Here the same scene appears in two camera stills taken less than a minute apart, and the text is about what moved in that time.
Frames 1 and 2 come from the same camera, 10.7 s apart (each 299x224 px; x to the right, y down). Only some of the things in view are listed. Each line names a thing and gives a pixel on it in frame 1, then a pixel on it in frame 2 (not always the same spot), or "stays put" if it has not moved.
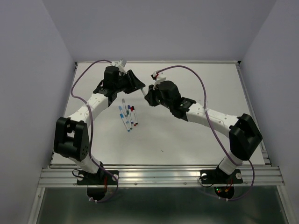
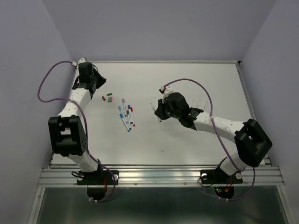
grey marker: (124, 107) stays put
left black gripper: (129, 81) -> (99, 80)
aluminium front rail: (159, 176) stays put
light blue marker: (120, 108) stays put
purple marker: (130, 114) stays put
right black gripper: (153, 96) -> (161, 111)
